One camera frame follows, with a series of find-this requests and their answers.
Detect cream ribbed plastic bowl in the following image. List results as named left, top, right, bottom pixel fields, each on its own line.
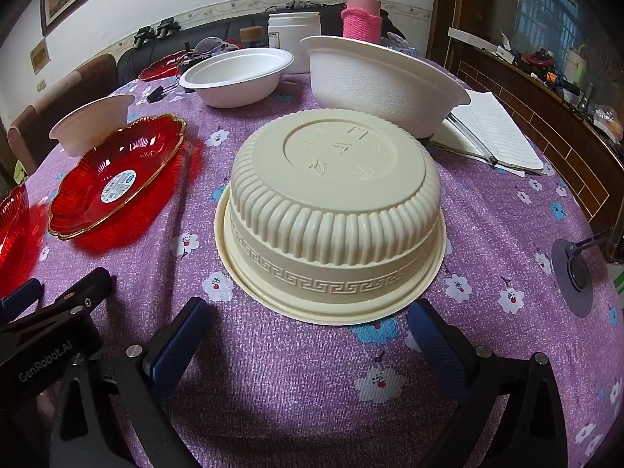
left=214, top=108, right=448, bottom=325

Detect lined paper notebook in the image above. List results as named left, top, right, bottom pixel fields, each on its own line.
left=429, top=90, right=544, bottom=176

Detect red gold-rimmed plate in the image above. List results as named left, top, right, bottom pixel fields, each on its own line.
left=0, top=183, right=31, bottom=266
left=137, top=50, right=193, bottom=82
left=47, top=113, right=187, bottom=241

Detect pink knit-sleeved thermos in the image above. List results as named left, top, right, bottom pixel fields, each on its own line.
left=342, top=0, right=382, bottom=42

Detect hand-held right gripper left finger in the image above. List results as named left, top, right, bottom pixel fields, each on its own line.
left=49, top=296, right=215, bottom=468

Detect dark wooden sideboard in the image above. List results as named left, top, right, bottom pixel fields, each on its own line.
left=446, top=29, right=624, bottom=264

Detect large white textured bowl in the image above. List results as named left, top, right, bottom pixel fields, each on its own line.
left=298, top=35, right=472, bottom=140

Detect small wall plaque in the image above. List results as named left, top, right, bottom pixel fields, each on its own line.
left=29, top=39, right=51, bottom=75

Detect black leather sofa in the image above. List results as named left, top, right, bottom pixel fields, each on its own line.
left=116, top=2, right=405, bottom=93

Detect silver pen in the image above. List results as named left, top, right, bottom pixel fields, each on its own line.
left=446, top=112, right=499, bottom=167

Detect grey round clamp mount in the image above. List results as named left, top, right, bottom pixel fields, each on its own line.
left=551, top=231, right=612, bottom=317

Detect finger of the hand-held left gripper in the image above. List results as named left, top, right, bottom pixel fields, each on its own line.
left=29, top=267, right=114, bottom=323
left=0, top=277, right=44, bottom=313

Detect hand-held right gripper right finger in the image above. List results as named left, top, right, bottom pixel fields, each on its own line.
left=407, top=297, right=569, bottom=468

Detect white plastic jar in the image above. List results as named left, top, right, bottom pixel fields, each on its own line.
left=268, top=12, right=321, bottom=75

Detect purple floral tablecloth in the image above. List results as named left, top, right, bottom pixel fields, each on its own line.
left=0, top=71, right=624, bottom=468

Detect brown upholstered chair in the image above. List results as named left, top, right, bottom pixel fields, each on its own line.
left=7, top=53, right=118, bottom=176

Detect small white paper bowl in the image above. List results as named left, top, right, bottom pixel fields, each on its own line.
left=49, top=94, right=136, bottom=158

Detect black cup with clear lid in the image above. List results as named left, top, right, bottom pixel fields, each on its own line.
left=194, top=36, right=239, bottom=59

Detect white oval paper bowl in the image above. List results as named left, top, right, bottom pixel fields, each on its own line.
left=179, top=49, right=295, bottom=109

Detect white box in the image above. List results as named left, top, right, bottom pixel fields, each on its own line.
left=447, top=28, right=493, bottom=44

